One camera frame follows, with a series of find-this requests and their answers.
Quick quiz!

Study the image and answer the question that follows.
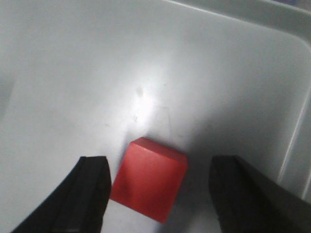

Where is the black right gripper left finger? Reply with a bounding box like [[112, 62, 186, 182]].
[[13, 156, 111, 233]]

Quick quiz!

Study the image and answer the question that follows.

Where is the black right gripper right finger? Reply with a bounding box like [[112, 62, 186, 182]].
[[209, 155, 311, 233]]

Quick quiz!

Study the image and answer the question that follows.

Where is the red cube block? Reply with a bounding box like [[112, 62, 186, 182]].
[[110, 137, 188, 223]]

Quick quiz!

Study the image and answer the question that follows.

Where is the grey plastic tray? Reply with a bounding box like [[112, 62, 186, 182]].
[[0, 0, 311, 233]]

